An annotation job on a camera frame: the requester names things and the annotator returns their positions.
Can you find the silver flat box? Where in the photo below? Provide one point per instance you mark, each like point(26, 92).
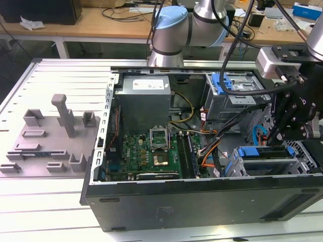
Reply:
point(277, 12)

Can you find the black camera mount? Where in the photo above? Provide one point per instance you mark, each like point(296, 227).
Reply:
point(282, 51)

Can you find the small grey wrist camera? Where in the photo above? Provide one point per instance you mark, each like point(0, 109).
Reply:
point(316, 128)

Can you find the hard disk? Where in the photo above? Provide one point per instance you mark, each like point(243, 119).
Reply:
point(247, 152)

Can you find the black RAM slot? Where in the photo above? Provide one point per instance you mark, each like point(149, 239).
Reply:
point(181, 156)

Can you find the black PC case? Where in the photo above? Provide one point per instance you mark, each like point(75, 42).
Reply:
point(202, 206)

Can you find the black graphics card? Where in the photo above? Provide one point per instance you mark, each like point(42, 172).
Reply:
point(156, 176)

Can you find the green RAM stick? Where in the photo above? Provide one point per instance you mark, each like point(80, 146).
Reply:
point(32, 154)
point(193, 158)

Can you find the CPU socket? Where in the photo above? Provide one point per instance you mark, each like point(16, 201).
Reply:
point(161, 160)

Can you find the metal drive cage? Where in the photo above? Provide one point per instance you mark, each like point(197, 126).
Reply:
point(219, 106)

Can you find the thin metal locking lever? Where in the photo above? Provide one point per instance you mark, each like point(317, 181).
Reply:
point(169, 141)

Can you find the blue plastic cage latch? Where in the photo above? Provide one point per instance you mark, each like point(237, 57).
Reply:
point(217, 83)

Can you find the wooden desk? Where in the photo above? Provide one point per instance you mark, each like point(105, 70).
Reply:
point(101, 25)

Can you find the small black box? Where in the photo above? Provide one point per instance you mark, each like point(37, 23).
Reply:
point(256, 20)

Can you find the black case fan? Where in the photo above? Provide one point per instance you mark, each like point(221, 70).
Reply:
point(119, 121)

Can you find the blue card latch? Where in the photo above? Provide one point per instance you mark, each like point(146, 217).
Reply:
point(102, 175)

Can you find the crumpled clear plastic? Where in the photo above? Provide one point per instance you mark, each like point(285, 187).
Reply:
point(31, 24)
point(282, 25)

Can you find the grey parts rack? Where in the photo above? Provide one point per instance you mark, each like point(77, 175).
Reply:
point(50, 148)

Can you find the blue white box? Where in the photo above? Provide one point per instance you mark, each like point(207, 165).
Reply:
point(308, 11)

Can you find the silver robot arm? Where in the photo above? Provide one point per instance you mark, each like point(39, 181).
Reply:
point(171, 32)

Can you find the large black box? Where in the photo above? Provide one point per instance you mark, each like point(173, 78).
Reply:
point(38, 10)

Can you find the metal disk bay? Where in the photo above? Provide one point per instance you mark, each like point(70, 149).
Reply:
point(272, 166)

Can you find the black desktop box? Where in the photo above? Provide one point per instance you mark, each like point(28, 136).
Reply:
point(232, 13)

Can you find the grey power supply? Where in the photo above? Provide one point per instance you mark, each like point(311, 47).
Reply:
point(143, 108)

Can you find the green motherboard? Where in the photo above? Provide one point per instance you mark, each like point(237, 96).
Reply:
point(136, 151)

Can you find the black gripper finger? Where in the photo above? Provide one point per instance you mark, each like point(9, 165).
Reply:
point(282, 108)
point(300, 132)

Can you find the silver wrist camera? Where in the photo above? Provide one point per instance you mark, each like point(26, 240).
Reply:
point(270, 63)

